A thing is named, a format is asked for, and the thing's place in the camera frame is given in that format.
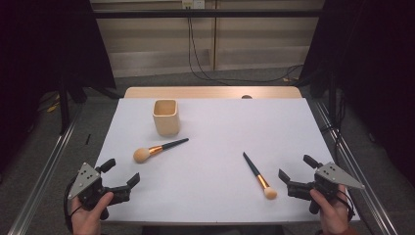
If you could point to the brown table grommet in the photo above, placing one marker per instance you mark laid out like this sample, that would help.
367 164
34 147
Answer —
246 96

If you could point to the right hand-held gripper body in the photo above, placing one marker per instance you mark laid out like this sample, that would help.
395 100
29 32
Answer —
336 176

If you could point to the beige wooden brush holder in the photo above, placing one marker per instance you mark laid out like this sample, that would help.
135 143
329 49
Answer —
166 124

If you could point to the black curtain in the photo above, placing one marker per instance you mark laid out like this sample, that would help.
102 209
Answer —
42 49
375 65

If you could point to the black horizontal bar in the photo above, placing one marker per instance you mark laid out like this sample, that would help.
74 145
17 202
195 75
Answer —
208 13

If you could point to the small slim makeup brush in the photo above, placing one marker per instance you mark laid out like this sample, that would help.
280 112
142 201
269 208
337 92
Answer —
257 174

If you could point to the white table mat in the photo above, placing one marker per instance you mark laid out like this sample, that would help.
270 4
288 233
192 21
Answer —
212 130

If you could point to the large fluffy makeup brush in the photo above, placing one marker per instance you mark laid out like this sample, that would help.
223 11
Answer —
142 155

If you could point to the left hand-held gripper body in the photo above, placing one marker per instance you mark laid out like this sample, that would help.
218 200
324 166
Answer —
85 178

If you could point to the person's right hand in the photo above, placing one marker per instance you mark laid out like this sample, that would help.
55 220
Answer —
334 215

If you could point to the black stand post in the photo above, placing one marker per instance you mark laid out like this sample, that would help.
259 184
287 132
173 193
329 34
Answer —
64 107
332 98

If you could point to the metal floor rail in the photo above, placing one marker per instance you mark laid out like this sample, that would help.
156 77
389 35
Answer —
355 176
45 176

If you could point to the person's left hand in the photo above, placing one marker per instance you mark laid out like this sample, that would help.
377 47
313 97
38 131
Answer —
86 222

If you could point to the white wall socket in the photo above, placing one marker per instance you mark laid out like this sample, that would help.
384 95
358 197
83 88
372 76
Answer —
193 4

